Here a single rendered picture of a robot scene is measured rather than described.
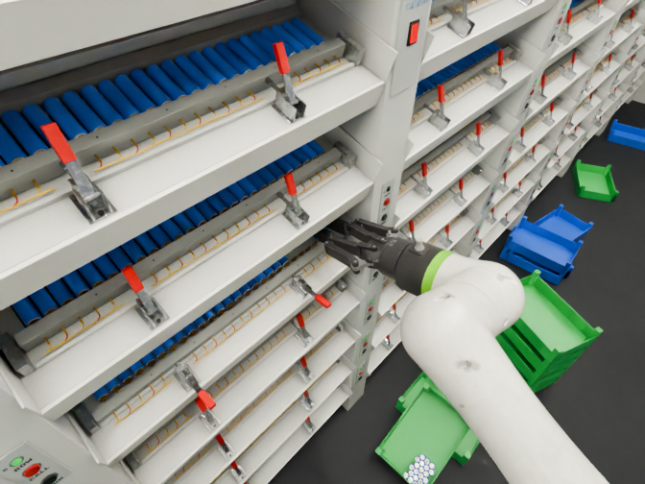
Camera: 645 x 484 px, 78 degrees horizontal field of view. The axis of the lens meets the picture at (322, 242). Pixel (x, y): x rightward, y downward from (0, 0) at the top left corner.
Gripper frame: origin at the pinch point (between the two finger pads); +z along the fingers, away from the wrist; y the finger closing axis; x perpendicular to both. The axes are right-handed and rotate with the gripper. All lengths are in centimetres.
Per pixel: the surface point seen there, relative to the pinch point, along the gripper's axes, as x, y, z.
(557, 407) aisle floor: 112, -65, -40
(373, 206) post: -3.5, -7.4, -7.0
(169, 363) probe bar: 3.8, 38.9, 0.1
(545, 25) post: -21, -77, -10
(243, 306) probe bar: 3.7, 23.3, 0.2
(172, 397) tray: 8.0, 41.5, -2.3
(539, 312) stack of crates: 75, -74, -24
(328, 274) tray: 8.2, 4.3, -2.8
